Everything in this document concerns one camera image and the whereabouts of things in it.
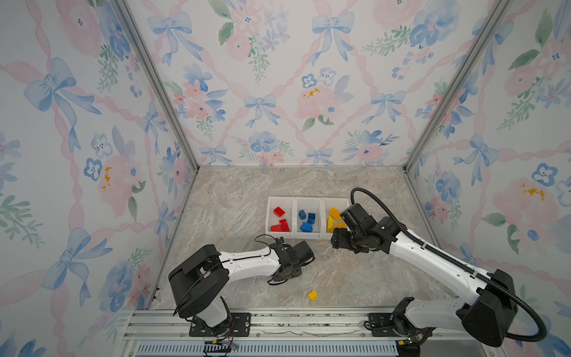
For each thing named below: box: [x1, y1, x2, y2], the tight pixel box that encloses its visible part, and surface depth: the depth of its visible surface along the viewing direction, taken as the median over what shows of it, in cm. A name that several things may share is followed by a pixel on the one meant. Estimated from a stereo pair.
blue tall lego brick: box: [307, 212, 316, 225], surface depth 99 cm
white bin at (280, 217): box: [265, 196, 296, 239], surface depth 100 cm
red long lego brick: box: [279, 218, 290, 233], surface depth 97 cm
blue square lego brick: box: [299, 221, 314, 233], surface depth 97 cm
